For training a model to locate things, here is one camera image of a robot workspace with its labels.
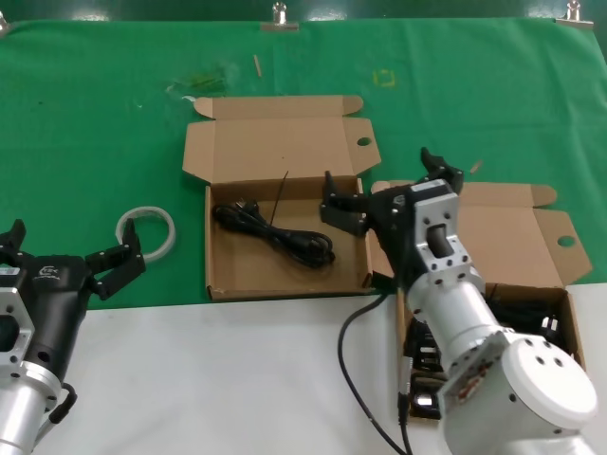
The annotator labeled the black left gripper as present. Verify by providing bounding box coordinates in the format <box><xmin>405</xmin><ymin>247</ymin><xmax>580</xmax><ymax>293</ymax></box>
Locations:
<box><xmin>0</xmin><ymin>218</ymin><xmax>147</xmax><ymax>381</ymax></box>

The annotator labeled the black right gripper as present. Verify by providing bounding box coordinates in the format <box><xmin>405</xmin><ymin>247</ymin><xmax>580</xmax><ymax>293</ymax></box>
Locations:
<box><xmin>320</xmin><ymin>147</ymin><xmax>465</xmax><ymax>286</ymax></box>

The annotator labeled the black power cable with tie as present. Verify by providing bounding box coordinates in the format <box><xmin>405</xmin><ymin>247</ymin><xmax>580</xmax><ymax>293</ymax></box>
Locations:
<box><xmin>212</xmin><ymin>170</ymin><xmax>337</xmax><ymax>271</ymax></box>

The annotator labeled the clear adhesive tape roll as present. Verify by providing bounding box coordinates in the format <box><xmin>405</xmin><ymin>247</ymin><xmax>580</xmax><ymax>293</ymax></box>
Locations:
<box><xmin>115</xmin><ymin>205</ymin><xmax>177</xmax><ymax>264</ymax></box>

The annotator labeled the green table cloth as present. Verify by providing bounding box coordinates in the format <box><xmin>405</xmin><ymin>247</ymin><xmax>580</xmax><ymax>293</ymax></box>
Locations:
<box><xmin>0</xmin><ymin>17</ymin><xmax>607</xmax><ymax>313</ymax></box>

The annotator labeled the silver binder clip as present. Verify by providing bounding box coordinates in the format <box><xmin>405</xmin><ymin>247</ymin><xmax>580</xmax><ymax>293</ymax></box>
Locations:
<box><xmin>554</xmin><ymin>0</ymin><xmax>596</xmax><ymax>30</ymax></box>
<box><xmin>259</xmin><ymin>2</ymin><xmax>301</xmax><ymax>33</ymax></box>

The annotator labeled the clear plastic bag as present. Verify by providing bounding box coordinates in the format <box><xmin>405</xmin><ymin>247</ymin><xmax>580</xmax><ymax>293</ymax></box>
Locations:
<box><xmin>165</xmin><ymin>65</ymin><xmax>233</xmax><ymax>96</ymax></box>

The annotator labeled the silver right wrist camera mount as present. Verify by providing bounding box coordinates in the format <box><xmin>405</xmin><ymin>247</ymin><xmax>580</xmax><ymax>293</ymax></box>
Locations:
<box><xmin>410</xmin><ymin>181</ymin><xmax>475</xmax><ymax>279</ymax></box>

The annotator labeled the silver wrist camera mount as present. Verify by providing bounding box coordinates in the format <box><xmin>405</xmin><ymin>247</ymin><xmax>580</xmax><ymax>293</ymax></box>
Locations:
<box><xmin>410</xmin><ymin>181</ymin><xmax>475</xmax><ymax>279</ymax></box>
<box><xmin>0</xmin><ymin>283</ymin><xmax>37</xmax><ymax>375</ymax></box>

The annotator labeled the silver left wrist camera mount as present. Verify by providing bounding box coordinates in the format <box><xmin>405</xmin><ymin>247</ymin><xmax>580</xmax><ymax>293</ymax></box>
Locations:
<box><xmin>0</xmin><ymin>283</ymin><xmax>37</xmax><ymax>375</ymax></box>

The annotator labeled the cardboard box without cable stock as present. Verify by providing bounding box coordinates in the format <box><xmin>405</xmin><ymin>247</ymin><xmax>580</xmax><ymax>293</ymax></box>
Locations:
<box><xmin>181</xmin><ymin>94</ymin><xmax>383</xmax><ymax>302</ymax></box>

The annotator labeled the cardboard box with cable stock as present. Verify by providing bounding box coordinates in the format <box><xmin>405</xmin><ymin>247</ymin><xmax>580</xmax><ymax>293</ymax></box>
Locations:
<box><xmin>367</xmin><ymin>178</ymin><xmax>594</xmax><ymax>421</ymax></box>

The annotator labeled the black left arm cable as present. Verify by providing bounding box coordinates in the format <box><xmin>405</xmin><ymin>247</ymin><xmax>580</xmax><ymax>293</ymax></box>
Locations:
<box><xmin>45</xmin><ymin>382</ymin><xmax>78</xmax><ymax>426</ymax></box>

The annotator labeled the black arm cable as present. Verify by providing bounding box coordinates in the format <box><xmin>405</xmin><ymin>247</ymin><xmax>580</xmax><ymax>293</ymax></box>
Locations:
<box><xmin>45</xmin><ymin>382</ymin><xmax>78</xmax><ymax>426</ymax></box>
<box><xmin>339</xmin><ymin>293</ymin><xmax>414</xmax><ymax>455</ymax></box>

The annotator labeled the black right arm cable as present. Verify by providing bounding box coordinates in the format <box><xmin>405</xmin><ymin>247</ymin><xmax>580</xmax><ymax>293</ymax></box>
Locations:
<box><xmin>339</xmin><ymin>293</ymin><xmax>414</xmax><ymax>455</ymax></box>

